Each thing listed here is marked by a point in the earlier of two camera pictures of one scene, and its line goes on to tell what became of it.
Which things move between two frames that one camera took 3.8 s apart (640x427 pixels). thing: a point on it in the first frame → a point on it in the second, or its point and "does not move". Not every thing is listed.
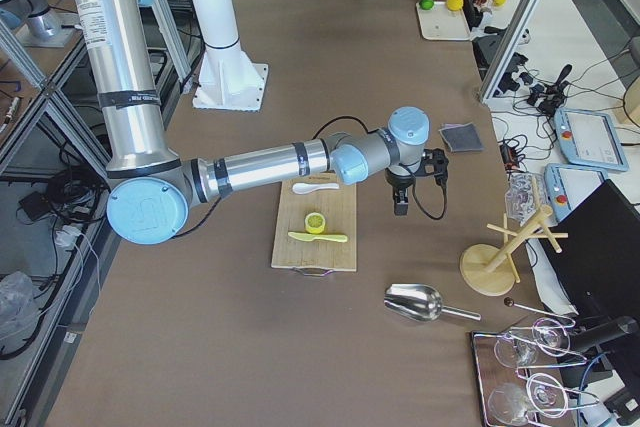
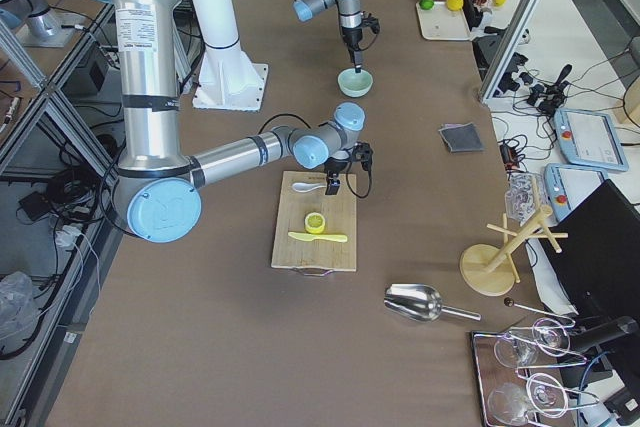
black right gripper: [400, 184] → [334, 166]
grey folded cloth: [461, 137] does not move
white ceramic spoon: [303, 188] does not move
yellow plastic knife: [314, 237] does not move
